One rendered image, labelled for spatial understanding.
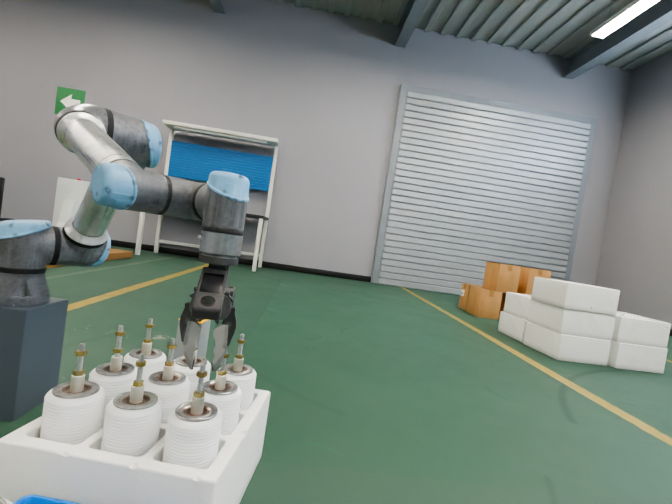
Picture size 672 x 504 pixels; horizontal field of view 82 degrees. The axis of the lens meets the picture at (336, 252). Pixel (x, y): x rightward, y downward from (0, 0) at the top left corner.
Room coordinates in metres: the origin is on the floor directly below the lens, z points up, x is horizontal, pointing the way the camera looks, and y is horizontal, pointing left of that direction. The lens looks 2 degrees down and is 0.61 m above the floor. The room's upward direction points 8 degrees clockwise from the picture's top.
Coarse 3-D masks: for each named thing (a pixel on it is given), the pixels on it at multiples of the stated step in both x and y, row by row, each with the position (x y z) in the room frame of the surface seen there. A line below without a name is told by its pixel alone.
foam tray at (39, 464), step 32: (256, 416) 0.87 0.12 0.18; (0, 448) 0.64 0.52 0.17; (32, 448) 0.64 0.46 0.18; (64, 448) 0.65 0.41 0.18; (96, 448) 0.69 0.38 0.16; (160, 448) 0.69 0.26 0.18; (224, 448) 0.72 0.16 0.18; (256, 448) 0.92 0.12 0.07; (0, 480) 0.64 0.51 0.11; (32, 480) 0.64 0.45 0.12; (64, 480) 0.64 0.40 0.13; (96, 480) 0.63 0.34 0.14; (128, 480) 0.63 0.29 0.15; (160, 480) 0.63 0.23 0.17; (192, 480) 0.62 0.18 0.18; (224, 480) 0.67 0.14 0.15
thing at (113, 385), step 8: (136, 368) 0.86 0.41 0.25; (96, 376) 0.79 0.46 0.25; (104, 376) 0.79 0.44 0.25; (112, 376) 0.80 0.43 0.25; (120, 376) 0.81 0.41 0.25; (128, 376) 0.82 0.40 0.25; (104, 384) 0.79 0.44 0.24; (112, 384) 0.79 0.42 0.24; (120, 384) 0.80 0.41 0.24; (128, 384) 0.81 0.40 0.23; (112, 392) 0.79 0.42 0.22; (120, 392) 0.80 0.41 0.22; (104, 400) 0.79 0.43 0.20; (104, 408) 0.79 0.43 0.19
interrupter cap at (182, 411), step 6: (186, 402) 0.72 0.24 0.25; (204, 402) 0.74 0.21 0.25; (180, 408) 0.70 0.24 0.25; (186, 408) 0.71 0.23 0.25; (204, 408) 0.72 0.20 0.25; (210, 408) 0.72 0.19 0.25; (216, 408) 0.72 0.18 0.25; (180, 414) 0.68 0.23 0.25; (186, 414) 0.68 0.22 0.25; (192, 414) 0.69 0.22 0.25; (204, 414) 0.69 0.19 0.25; (210, 414) 0.70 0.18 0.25; (216, 414) 0.70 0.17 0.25; (186, 420) 0.67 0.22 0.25; (192, 420) 0.67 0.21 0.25; (198, 420) 0.67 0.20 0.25; (204, 420) 0.67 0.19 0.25
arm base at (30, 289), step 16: (0, 272) 1.02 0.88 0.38; (16, 272) 1.03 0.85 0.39; (32, 272) 1.06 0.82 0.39; (0, 288) 1.02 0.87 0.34; (16, 288) 1.03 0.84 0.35; (32, 288) 1.06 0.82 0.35; (48, 288) 1.12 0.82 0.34; (0, 304) 1.01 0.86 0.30; (16, 304) 1.02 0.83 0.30; (32, 304) 1.05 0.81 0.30
